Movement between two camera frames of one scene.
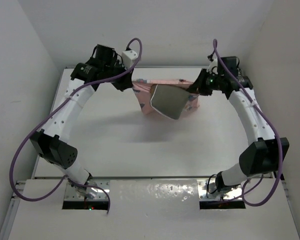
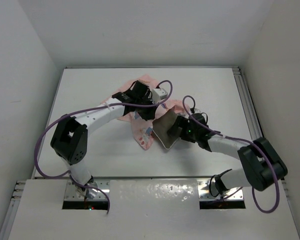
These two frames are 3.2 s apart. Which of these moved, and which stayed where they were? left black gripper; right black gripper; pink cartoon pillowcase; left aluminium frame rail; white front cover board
Moved: right black gripper; left black gripper; pink cartoon pillowcase
Stayed: white front cover board; left aluminium frame rail
